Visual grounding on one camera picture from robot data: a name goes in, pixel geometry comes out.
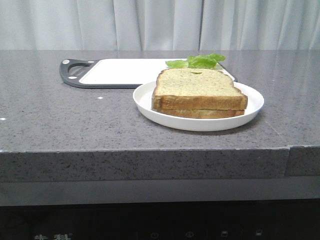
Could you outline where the grey white curtain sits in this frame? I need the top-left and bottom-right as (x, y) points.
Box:
(0, 0), (320, 51)

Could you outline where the white cutting board grey rim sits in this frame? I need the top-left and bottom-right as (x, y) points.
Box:
(59, 58), (238, 90)

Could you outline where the bread slice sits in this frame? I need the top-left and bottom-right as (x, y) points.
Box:
(151, 68), (248, 111)
(152, 108), (245, 119)

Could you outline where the green lettuce leaf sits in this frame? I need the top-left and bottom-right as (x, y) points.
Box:
(165, 53), (226, 69)

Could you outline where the white round plate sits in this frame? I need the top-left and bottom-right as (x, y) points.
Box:
(133, 81), (265, 132)

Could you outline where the black appliance control panel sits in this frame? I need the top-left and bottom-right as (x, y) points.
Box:
(0, 199), (320, 240)

